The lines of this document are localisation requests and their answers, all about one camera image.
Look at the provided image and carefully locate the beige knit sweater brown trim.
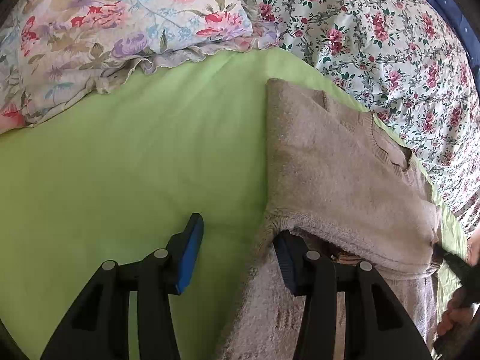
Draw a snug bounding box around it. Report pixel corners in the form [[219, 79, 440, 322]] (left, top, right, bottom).
[[218, 79, 441, 359]]

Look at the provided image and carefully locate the white pink floral quilt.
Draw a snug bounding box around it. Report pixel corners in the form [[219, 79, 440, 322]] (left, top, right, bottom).
[[256, 0, 479, 233]]

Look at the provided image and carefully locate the pastel floral ruffled pillow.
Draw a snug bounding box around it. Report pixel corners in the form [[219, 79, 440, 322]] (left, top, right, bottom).
[[1, 0, 278, 132]]

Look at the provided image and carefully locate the person's right hand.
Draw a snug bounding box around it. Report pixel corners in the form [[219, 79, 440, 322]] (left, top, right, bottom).
[[437, 228, 479, 336]]

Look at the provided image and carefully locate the dark blue fabric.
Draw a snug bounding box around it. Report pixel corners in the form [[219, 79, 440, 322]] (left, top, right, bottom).
[[426, 0, 479, 74]]

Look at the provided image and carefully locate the light green bed sheet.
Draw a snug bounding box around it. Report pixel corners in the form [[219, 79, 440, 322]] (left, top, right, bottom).
[[1, 49, 362, 359]]

